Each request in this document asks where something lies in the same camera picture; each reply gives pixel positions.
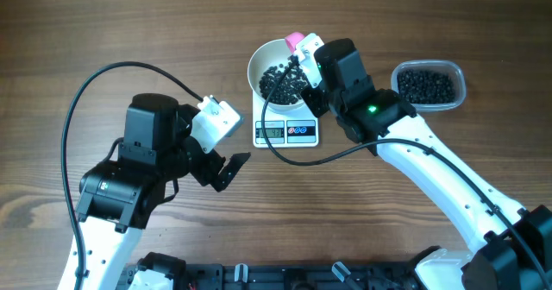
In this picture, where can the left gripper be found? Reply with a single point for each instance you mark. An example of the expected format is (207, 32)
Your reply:
(207, 173)

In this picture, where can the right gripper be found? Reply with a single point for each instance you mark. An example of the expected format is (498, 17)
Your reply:
(314, 104)

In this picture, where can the pink scoop blue handle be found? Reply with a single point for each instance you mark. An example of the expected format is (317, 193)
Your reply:
(292, 40)

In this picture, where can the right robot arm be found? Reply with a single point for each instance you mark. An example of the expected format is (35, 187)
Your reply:
(508, 247)

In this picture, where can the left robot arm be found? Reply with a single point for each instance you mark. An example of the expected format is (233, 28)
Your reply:
(113, 210)

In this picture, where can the black beans in bowl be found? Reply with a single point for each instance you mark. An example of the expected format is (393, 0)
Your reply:
(288, 90)

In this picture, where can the white digital kitchen scale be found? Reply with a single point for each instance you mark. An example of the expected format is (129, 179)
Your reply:
(287, 126)

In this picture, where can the white bowl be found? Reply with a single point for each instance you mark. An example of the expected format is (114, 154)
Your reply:
(270, 54)

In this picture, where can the black beans pile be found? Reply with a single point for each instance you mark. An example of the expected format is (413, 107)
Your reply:
(426, 87)

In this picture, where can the clear plastic container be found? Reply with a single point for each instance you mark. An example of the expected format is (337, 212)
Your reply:
(444, 66)

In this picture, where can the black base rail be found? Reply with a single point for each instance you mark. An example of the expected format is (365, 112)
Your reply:
(384, 275)

